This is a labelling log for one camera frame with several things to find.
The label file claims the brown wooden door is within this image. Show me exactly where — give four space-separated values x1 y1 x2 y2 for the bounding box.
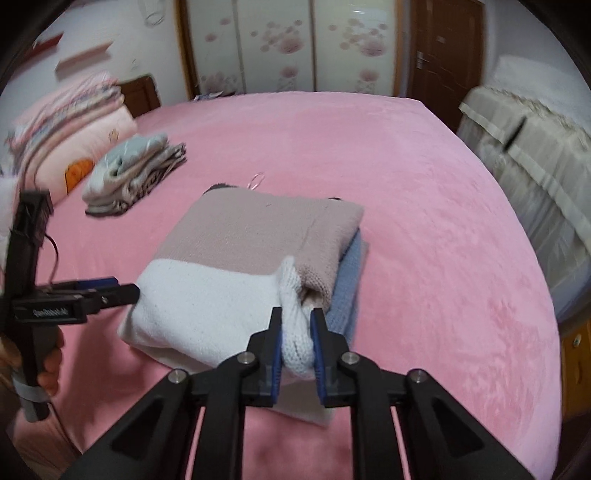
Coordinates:
409 0 488 100

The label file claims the wooden drawer cabinet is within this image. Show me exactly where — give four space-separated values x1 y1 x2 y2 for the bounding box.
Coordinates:
558 323 591 398

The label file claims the black cable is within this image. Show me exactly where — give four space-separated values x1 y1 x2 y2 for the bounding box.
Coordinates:
44 233 61 284

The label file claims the person's left hand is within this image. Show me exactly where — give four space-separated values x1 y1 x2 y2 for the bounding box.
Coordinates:
36 333 66 397

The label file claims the folded striped garment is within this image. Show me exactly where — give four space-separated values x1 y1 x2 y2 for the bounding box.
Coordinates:
85 143 189 217

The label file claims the folded grey white sweater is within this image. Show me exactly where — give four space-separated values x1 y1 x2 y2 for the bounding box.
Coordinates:
83 133 169 204

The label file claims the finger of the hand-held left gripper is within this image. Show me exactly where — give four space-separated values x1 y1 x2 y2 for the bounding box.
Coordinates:
48 276 122 294
85 283 140 315

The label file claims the colour-block knit sweater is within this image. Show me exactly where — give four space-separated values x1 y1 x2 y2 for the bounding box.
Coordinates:
117 184 370 425

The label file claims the pink pillow with quilt stack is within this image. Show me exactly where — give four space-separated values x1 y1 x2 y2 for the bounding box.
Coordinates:
4 71 127 176

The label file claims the beige cloth covered furniture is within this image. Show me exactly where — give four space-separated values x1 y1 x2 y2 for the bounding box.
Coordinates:
457 55 591 324

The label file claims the pillow with orange print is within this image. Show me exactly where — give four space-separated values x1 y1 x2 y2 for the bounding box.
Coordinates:
34 108 139 206

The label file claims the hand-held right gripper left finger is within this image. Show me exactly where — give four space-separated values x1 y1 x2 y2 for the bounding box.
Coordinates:
60 307 283 480

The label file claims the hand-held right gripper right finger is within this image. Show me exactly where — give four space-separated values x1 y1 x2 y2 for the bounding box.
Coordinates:
310 308 536 480

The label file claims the wooden headboard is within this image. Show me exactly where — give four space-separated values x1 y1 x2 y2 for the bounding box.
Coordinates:
117 74 162 116

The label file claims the floral sliding door wardrobe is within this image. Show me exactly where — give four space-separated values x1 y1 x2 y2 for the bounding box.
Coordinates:
175 0 411 100

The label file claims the pink bed blanket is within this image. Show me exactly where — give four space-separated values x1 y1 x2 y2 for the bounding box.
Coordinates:
0 90 561 480

